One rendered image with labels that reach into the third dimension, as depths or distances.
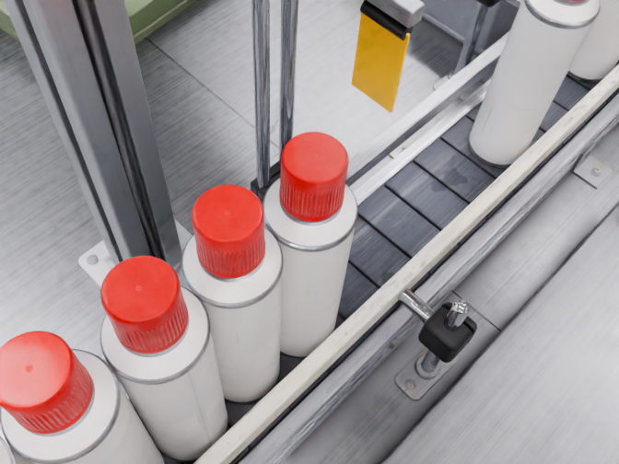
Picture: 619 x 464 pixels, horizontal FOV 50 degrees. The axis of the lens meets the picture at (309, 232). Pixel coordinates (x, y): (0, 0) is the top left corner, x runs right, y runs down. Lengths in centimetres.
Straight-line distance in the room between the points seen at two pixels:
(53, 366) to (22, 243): 35
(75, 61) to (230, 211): 12
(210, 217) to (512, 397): 29
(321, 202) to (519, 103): 26
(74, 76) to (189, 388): 17
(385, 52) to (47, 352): 21
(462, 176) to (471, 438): 23
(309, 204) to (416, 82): 42
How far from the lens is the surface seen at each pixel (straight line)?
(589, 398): 53
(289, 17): 39
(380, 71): 36
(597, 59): 69
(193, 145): 66
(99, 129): 41
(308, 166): 32
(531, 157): 58
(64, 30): 36
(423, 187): 58
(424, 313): 48
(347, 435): 53
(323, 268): 37
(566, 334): 54
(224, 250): 30
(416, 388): 54
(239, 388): 45
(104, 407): 32
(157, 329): 29
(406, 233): 55
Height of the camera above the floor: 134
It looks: 58 degrees down
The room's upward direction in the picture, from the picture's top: 5 degrees clockwise
